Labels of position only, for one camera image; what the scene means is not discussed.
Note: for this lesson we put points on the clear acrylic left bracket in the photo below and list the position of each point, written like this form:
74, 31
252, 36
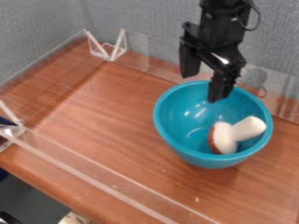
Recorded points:
10, 127

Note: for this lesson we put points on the clear acrylic back barrier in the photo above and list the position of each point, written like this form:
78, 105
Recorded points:
154, 56

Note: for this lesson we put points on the clear acrylic barrier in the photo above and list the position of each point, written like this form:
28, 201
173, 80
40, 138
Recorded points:
97, 192
154, 56

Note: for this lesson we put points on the blue plastic bowl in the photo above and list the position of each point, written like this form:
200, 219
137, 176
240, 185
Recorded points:
184, 116

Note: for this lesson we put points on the clear acrylic corner bracket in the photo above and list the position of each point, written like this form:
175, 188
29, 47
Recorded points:
104, 50

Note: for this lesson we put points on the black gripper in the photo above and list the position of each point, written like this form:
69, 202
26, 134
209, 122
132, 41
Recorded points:
211, 42

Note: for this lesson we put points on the red toy mushroom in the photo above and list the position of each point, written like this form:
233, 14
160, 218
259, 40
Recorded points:
225, 135

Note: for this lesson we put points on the clear acrylic front barrier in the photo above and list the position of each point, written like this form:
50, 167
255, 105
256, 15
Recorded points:
97, 192

